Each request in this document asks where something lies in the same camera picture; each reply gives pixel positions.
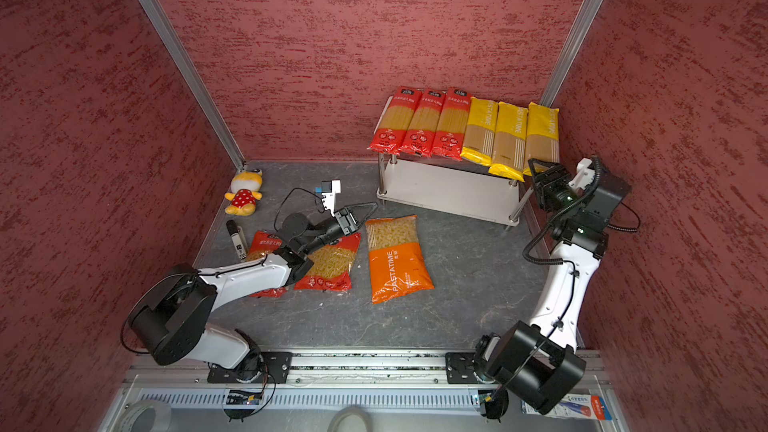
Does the left aluminium corner post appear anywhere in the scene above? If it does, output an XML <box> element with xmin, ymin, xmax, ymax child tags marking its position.
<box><xmin>138</xmin><ymin>0</ymin><xmax>247</xmax><ymax>171</ymax></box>

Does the yellow spaghetti bag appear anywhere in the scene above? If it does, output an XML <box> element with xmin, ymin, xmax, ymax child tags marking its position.
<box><xmin>523</xmin><ymin>102</ymin><xmax>560</xmax><ymax>176</ymax></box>
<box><xmin>489</xmin><ymin>102</ymin><xmax>528</xmax><ymax>181</ymax></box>
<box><xmin>460</xmin><ymin>97</ymin><xmax>499</xmax><ymax>167</ymax></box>

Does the grey marker pen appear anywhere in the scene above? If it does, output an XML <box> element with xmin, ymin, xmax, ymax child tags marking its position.
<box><xmin>226</xmin><ymin>220</ymin><xmax>248</xmax><ymax>262</ymax></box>

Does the blue white box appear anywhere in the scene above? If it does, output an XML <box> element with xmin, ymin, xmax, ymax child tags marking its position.
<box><xmin>521</xmin><ymin>394</ymin><xmax>613</xmax><ymax>421</ymax></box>

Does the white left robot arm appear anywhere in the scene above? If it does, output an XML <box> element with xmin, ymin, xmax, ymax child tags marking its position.
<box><xmin>123</xmin><ymin>202</ymin><xmax>378</xmax><ymax>383</ymax></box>

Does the aluminium corner post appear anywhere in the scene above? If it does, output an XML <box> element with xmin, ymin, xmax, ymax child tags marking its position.
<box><xmin>539</xmin><ymin>0</ymin><xmax>604</xmax><ymax>107</ymax></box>
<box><xmin>138</xmin><ymin>0</ymin><xmax>247</xmax><ymax>171</ymax></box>

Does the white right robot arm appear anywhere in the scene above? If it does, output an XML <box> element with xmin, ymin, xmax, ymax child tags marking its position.
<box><xmin>446</xmin><ymin>156</ymin><xmax>631</xmax><ymax>420</ymax></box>

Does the white two-tier metal shelf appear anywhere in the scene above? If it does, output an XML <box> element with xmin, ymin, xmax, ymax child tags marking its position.
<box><xmin>373</xmin><ymin>95</ymin><xmax>559</xmax><ymax>228</ymax></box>

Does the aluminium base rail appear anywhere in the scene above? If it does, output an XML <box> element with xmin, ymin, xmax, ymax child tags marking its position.
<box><xmin>98</xmin><ymin>347</ymin><xmax>625</xmax><ymax>432</ymax></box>

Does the red spaghetti bag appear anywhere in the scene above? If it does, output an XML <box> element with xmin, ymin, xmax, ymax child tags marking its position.
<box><xmin>431</xmin><ymin>88</ymin><xmax>472</xmax><ymax>161</ymax></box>
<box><xmin>397</xmin><ymin>89</ymin><xmax>446</xmax><ymax>157</ymax></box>
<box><xmin>368</xmin><ymin>87</ymin><xmax>423</xmax><ymax>154</ymax></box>

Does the orange macaroni bag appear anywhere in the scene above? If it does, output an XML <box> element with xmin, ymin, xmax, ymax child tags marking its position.
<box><xmin>365</xmin><ymin>215</ymin><xmax>434</xmax><ymax>304</ymax></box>

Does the yellow plush toy red dress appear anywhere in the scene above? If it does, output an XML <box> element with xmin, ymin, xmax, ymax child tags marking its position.
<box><xmin>225</xmin><ymin>169</ymin><xmax>263</xmax><ymax>217</ymax></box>

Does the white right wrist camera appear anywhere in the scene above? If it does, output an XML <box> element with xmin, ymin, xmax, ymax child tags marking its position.
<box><xmin>568</xmin><ymin>158</ymin><xmax>596</xmax><ymax>192</ymax></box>

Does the red macaroni bag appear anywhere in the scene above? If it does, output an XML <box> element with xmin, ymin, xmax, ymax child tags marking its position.
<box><xmin>246</xmin><ymin>231</ymin><xmax>287</xmax><ymax>298</ymax></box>
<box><xmin>294</xmin><ymin>233</ymin><xmax>361</xmax><ymax>292</ymax></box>

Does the right aluminium corner post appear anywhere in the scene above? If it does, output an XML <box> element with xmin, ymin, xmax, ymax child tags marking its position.
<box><xmin>539</xmin><ymin>0</ymin><xmax>604</xmax><ymax>107</ymax></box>

